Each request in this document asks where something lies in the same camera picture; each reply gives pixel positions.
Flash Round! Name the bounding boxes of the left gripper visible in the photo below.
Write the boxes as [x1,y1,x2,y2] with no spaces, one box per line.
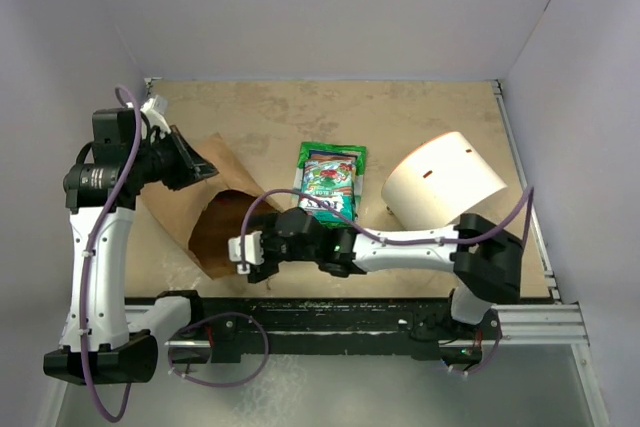
[130,125,219,191]

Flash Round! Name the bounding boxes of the brown paper bag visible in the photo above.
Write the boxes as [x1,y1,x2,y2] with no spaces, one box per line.
[142,134,263,279]

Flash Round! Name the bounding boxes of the teal Fox's candy bag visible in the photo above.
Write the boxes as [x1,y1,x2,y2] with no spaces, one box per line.
[301,157,356,221]

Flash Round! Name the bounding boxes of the blue Burts chilli crisps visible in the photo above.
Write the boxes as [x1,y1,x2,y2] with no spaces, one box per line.
[302,152,357,197]

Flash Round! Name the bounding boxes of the green Chuba cassava chips bag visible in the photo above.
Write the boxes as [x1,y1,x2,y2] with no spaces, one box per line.
[293,141,367,221]

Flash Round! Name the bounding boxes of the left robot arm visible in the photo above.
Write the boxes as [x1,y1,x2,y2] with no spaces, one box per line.
[43,103,217,385]

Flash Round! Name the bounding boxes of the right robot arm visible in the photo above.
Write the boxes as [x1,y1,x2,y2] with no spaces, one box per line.
[228,208,524,338]

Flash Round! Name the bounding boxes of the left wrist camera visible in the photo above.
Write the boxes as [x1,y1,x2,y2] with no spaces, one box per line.
[140,95,171,135]

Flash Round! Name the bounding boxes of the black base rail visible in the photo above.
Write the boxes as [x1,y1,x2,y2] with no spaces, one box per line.
[167,298,501,364]

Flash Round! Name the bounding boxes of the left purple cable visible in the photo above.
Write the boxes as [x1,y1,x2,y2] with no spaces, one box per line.
[79,85,144,423]

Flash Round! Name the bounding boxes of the purple cable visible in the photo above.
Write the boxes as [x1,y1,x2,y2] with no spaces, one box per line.
[79,85,144,423]
[239,185,536,378]

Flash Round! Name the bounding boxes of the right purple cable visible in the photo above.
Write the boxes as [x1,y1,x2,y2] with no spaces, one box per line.
[239,185,536,378]

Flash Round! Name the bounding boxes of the aluminium table frame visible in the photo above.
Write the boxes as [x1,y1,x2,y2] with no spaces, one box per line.
[49,77,611,427]

